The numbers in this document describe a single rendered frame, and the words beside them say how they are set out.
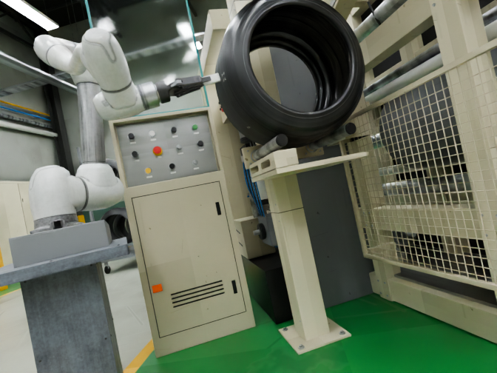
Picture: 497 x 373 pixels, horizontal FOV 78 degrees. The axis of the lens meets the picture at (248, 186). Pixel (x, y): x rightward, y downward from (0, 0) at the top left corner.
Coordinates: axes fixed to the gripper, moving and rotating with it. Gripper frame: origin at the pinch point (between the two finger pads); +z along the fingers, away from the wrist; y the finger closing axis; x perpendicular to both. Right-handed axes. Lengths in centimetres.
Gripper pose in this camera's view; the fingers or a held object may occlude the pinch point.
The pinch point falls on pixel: (210, 79)
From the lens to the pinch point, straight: 122.8
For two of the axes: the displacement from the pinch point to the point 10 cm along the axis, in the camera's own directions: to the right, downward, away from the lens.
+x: 3.4, 9.4, 0.1
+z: 9.1, -3.3, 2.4
